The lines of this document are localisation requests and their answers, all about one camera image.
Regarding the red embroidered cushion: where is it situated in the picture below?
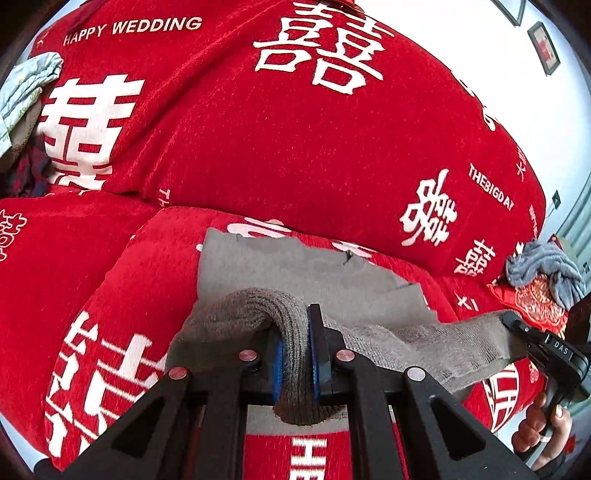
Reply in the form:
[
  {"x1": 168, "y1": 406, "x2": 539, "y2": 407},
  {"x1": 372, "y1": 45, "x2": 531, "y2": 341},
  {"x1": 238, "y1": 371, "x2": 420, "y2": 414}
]
[{"x1": 487, "y1": 272, "x2": 574, "y2": 343}]

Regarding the person's right hand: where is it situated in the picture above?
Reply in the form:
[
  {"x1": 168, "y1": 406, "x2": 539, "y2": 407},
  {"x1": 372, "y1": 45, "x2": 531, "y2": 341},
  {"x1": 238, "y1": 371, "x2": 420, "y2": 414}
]
[{"x1": 512, "y1": 392, "x2": 574, "y2": 464}]

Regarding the dark plaid cloth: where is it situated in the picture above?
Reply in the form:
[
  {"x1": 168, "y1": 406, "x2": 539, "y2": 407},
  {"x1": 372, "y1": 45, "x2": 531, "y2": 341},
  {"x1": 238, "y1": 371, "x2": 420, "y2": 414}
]
[{"x1": 9, "y1": 142, "x2": 52, "y2": 197}]

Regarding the framed wall picture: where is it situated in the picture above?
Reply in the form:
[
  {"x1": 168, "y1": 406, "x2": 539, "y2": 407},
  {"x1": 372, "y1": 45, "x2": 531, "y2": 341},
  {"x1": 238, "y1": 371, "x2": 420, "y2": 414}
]
[
  {"x1": 527, "y1": 21, "x2": 562, "y2": 76},
  {"x1": 490, "y1": 0, "x2": 527, "y2": 27}
]

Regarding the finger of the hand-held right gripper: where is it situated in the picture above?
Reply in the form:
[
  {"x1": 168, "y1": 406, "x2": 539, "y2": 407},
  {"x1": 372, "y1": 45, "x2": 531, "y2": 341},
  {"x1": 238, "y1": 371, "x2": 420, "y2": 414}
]
[{"x1": 501, "y1": 311, "x2": 546, "y2": 366}]

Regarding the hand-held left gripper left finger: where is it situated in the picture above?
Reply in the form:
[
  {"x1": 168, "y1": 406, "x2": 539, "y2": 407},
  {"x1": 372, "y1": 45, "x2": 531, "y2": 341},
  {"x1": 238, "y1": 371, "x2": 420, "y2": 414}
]
[{"x1": 34, "y1": 331, "x2": 284, "y2": 480}]

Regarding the blue grey crumpled cloth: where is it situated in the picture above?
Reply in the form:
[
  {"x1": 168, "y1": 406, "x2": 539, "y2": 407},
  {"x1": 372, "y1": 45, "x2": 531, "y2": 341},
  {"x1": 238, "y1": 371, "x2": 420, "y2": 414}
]
[{"x1": 505, "y1": 241, "x2": 587, "y2": 308}]

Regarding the grey knit sweater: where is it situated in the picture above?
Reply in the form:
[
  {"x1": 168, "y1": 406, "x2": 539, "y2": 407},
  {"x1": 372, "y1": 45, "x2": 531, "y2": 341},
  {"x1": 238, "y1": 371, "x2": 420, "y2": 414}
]
[{"x1": 166, "y1": 227, "x2": 530, "y2": 428}]

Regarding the person's right forearm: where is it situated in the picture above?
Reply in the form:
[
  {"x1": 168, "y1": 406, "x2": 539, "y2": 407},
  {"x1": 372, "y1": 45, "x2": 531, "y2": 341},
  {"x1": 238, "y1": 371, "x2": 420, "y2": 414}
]
[{"x1": 531, "y1": 451, "x2": 575, "y2": 480}]

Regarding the pale green patterned cloth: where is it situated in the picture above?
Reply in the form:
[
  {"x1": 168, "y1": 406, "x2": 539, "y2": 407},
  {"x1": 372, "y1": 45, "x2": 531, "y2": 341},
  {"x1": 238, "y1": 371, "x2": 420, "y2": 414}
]
[{"x1": 0, "y1": 52, "x2": 64, "y2": 158}]

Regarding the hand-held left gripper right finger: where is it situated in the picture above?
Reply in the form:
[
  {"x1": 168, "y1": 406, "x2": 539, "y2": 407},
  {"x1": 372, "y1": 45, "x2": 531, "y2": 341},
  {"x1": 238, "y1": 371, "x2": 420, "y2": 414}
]
[{"x1": 307, "y1": 304, "x2": 541, "y2": 480}]

